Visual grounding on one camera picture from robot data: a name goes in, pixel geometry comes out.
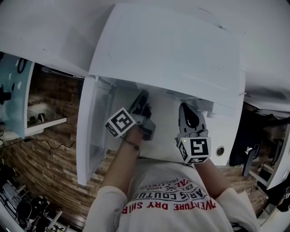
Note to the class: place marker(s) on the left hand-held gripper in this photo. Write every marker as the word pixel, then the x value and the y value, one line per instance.
pixel 120 122

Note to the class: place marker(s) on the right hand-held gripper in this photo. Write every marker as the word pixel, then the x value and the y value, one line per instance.
pixel 197 148

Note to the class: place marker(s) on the white microwave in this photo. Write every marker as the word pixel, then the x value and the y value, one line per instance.
pixel 163 49

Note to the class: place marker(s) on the person's left forearm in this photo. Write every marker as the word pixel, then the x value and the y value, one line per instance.
pixel 120 167

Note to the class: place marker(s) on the person's right forearm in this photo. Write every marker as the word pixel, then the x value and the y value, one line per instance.
pixel 208 176

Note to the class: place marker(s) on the person's left hand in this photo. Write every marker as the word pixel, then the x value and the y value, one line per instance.
pixel 136 134

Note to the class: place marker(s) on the black office chair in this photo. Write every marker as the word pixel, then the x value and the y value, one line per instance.
pixel 235 156

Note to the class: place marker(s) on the person's white printed shirt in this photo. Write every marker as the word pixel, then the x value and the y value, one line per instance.
pixel 172 208

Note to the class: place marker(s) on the low white shelf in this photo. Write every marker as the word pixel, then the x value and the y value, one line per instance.
pixel 45 123

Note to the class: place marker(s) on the white side desk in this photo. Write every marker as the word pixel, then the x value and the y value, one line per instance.
pixel 281 163

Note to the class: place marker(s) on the long white table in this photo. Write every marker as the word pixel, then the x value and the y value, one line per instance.
pixel 13 95

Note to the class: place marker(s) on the black tool on table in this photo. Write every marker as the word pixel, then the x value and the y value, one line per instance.
pixel 4 96

